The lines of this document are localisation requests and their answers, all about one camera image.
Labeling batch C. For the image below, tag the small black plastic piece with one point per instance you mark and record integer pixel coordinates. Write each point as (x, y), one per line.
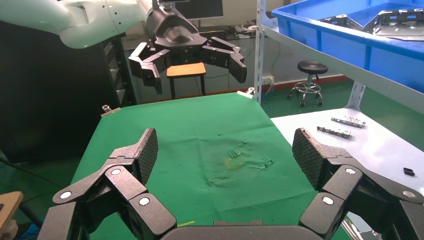
(409, 172)

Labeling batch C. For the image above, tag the cluttered background desk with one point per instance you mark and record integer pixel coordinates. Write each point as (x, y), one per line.
(228, 32)

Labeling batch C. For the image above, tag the white wall power strip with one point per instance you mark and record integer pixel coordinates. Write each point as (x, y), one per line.
(267, 80)

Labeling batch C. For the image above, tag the black equipment rack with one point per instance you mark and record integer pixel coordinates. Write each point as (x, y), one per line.
(116, 76)

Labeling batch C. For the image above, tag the white shelf board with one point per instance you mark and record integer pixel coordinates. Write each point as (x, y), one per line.
(331, 63)

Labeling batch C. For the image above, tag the dark computer monitor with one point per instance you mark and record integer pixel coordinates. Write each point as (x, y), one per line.
(205, 8)

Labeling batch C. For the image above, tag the black curtain panel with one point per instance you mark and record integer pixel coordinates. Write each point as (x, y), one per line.
(49, 99)

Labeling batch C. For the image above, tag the small toothed metal part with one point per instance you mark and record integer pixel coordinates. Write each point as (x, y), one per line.
(334, 132)
(349, 122)

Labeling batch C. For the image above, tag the slotted grey metal plate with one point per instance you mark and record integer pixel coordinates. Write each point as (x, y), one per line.
(341, 21)

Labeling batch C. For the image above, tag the blue plastic bin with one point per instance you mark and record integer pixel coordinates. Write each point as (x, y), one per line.
(348, 46)

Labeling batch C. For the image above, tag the perforated steel shelf post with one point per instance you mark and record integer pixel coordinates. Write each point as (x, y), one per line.
(259, 59)

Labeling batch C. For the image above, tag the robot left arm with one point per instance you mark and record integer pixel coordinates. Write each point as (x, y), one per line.
(82, 30)

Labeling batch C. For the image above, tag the light wooden board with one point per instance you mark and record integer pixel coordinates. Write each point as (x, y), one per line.
(8, 205)

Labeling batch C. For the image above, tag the silver binder clip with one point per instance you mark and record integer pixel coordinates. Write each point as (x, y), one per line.
(109, 111)
(246, 93)

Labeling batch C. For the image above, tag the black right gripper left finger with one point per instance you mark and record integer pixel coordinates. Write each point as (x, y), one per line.
(99, 198)

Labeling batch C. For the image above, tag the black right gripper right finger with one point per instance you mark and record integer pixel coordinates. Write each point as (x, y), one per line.
(338, 185)

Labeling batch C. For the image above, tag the white shelf support bracket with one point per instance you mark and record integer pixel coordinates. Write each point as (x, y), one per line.
(356, 96)

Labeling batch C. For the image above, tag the white paper sheet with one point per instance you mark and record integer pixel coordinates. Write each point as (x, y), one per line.
(381, 149)

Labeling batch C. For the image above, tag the wooden seat black chair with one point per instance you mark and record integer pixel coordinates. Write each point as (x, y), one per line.
(185, 70)

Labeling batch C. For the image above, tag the grey stamped metal plate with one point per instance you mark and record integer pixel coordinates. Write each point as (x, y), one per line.
(397, 31)

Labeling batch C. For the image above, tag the green table cloth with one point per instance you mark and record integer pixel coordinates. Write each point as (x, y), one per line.
(198, 126)

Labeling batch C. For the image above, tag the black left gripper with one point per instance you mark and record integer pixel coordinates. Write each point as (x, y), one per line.
(172, 33)

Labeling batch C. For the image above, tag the black round rolling stool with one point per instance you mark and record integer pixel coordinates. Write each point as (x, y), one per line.
(312, 67)

